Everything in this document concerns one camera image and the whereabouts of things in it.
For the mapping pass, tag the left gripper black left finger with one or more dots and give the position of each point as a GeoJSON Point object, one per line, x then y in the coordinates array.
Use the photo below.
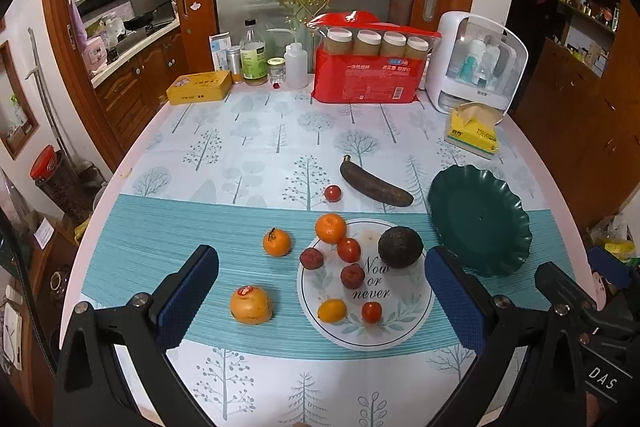
{"type": "Point", "coordinates": [90, 385]}

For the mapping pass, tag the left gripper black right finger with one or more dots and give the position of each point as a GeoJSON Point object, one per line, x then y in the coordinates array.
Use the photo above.
{"type": "Point", "coordinates": [550, 388]}

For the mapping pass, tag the yellow orange with sticker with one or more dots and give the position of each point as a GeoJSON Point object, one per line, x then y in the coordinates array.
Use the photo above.
{"type": "Point", "coordinates": [250, 305]}

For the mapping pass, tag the small red cherry tomato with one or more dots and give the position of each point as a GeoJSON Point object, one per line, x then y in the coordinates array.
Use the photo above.
{"type": "Point", "coordinates": [371, 312]}

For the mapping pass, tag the dark avocado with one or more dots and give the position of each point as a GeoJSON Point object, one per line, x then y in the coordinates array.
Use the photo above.
{"type": "Point", "coordinates": [400, 247]}

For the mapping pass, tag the dark red lychee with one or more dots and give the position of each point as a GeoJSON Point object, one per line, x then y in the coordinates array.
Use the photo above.
{"type": "Point", "coordinates": [352, 276]}
{"type": "Point", "coordinates": [311, 258]}

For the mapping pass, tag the orange tangerine with stem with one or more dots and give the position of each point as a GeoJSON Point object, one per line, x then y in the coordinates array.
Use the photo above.
{"type": "Point", "coordinates": [277, 243]}

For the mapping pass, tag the small yellow kumquat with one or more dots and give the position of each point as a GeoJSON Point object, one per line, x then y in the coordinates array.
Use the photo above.
{"type": "Point", "coordinates": [332, 311]}

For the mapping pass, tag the dark green scalloped plate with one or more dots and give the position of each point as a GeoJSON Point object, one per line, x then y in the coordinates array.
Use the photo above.
{"type": "Point", "coordinates": [478, 218]}

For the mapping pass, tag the red lidded container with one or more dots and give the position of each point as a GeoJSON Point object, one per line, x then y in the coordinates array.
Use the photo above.
{"type": "Point", "coordinates": [59, 182]}

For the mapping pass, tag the tree print tablecloth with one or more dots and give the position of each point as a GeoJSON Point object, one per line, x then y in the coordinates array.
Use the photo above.
{"type": "Point", "coordinates": [224, 174]}

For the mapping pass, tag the overripe dark banana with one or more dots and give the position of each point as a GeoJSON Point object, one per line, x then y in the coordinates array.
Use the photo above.
{"type": "Point", "coordinates": [373, 187]}

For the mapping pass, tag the yellow tissue pack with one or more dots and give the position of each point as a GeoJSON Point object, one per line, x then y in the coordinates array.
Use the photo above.
{"type": "Point", "coordinates": [473, 127]}

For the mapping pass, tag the cherry tomato near banana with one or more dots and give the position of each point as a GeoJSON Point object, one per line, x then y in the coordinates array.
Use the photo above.
{"type": "Point", "coordinates": [333, 193]}

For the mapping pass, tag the yellow tin box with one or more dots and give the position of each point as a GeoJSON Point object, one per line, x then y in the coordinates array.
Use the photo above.
{"type": "Point", "coordinates": [200, 87]}

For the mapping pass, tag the white cosmetic storage box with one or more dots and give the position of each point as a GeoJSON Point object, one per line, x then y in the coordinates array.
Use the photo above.
{"type": "Point", "coordinates": [476, 61]}

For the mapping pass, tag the small metal can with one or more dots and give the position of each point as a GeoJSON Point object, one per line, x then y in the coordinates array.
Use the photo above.
{"type": "Point", "coordinates": [234, 63]}

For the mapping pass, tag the clear bottle green label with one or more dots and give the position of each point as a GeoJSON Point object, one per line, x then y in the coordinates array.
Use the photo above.
{"type": "Point", "coordinates": [253, 55]}

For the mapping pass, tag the small glass jar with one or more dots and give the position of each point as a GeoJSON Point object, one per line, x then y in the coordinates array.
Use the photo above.
{"type": "Point", "coordinates": [276, 71]}

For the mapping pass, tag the white blue medicine box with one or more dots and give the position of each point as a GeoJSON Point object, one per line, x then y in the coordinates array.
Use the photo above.
{"type": "Point", "coordinates": [219, 45]}

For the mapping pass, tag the red paper cup package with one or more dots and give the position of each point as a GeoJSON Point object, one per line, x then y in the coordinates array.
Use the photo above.
{"type": "Point", "coordinates": [361, 60]}

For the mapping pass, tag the white squeeze bottle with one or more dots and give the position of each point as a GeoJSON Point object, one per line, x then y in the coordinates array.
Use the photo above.
{"type": "Point", "coordinates": [296, 60]}

